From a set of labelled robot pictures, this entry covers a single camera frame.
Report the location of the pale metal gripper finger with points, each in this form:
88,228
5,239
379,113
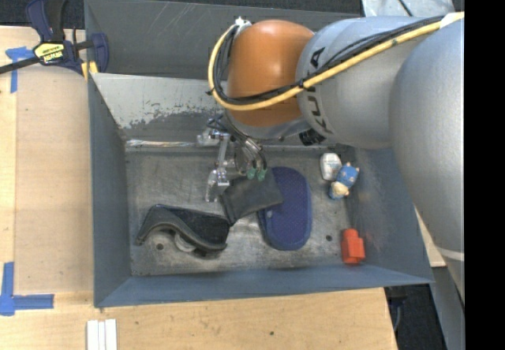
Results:
220,179
227,164

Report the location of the dark grey cloth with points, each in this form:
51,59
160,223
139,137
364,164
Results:
252,194

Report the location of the black shoe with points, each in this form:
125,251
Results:
197,226

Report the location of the grey metal bin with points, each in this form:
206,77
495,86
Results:
165,167

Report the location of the blue shoe insole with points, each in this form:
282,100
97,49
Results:
290,218

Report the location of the small white bottle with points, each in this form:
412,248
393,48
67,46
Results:
330,166

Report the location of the blue toy animal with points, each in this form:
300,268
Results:
344,181

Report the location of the red block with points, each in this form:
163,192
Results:
352,246

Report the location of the pale wood flat board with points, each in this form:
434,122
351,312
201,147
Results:
53,183

